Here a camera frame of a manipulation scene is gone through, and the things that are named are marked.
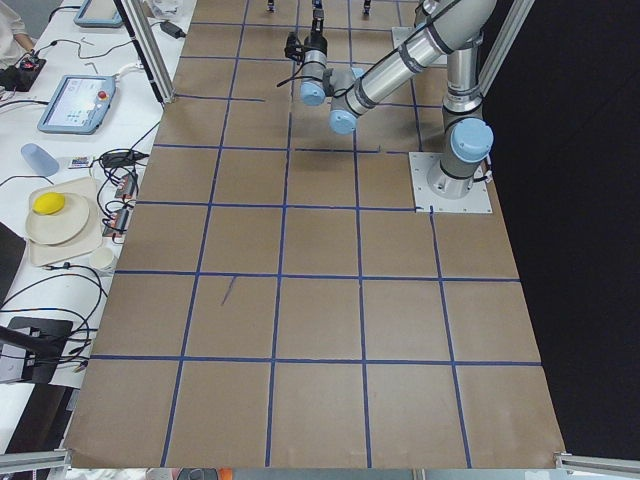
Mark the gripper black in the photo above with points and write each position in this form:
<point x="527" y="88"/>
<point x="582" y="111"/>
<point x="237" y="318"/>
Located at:
<point x="317" y="40"/>

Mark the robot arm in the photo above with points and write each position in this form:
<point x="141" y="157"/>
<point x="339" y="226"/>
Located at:
<point x="443" y="31"/>

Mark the black power adapter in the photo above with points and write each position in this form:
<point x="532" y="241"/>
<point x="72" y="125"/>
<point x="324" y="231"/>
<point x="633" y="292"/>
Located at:
<point x="172" y="30"/>

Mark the far teach pendant tablet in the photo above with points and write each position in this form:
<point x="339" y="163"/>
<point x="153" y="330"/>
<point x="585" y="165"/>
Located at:
<point x="98" y="14"/>

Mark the teach pendant tablet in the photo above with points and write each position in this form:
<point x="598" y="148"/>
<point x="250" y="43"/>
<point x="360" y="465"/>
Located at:
<point x="79" y="105"/>
<point x="98" y="14"/>

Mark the near teach pendant tablet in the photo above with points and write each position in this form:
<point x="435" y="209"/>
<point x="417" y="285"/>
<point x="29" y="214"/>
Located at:
<point x="79" y="105"/>

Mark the brown paper table cover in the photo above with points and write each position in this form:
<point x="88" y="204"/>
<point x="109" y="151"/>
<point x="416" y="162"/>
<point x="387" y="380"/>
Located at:
<point x="279" y="302"/>

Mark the translucent blue cup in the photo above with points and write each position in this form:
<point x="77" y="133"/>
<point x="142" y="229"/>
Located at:
<point x="39" y="160"/>

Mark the person in white shirt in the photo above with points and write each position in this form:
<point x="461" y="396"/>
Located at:
<point x="15" y="41"/>

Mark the white paper cup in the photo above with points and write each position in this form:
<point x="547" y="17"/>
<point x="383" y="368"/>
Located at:
<point x="103" y="260"/>

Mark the yellow lemon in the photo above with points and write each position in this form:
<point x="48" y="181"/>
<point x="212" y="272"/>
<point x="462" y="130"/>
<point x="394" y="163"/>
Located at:
<point x="49" y="203"/>

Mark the beige round plate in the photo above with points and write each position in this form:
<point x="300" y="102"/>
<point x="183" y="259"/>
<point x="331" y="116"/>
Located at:
<point x="60" y="227"/>

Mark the beige square tray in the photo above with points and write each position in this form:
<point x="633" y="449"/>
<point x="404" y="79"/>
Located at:
<point x="86" y="241"/>

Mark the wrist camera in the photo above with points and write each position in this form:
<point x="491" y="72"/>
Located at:
<point x="294" y="49"/>

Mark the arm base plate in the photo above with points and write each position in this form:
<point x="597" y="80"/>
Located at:
<point x="400" y="34"/>
<point x="436" y="192"/>

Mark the aluminium frame post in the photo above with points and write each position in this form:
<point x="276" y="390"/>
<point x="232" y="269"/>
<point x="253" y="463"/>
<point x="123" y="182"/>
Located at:
<point x="140" y="32"/>

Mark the black camera stand base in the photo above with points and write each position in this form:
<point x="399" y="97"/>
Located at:
<point x="31" y="349"/>

